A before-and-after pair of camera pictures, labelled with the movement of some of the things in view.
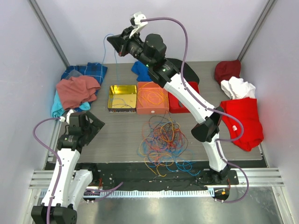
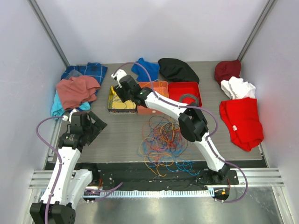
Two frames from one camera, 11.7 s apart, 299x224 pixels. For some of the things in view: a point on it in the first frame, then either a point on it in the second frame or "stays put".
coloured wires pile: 164,146 stays put
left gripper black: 96,125 stays put
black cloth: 189,73 stays put
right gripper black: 120,44 -> 119,91
